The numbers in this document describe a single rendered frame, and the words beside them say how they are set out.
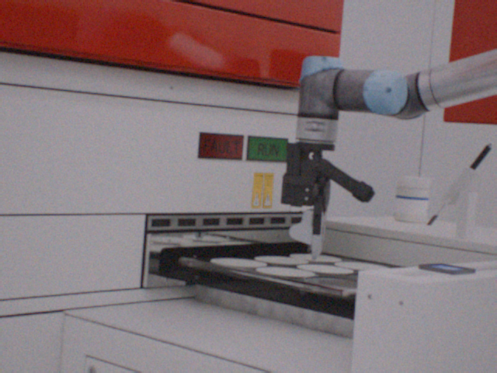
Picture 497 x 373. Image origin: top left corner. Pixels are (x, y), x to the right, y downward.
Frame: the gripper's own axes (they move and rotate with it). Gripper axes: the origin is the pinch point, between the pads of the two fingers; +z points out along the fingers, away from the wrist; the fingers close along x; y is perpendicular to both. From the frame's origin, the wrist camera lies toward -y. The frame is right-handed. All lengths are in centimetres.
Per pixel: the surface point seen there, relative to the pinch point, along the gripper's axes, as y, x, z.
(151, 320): 22.4, 29.0, 10.0
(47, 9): 38, 40, -37
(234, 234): 16.4, -3.1, -1.6
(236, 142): 17.5, -3.1, -18.9
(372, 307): -14, 53, 0
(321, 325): -4.0, 22.1, 8.9
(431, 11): -7, -328, -87
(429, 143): -12, -336, -23
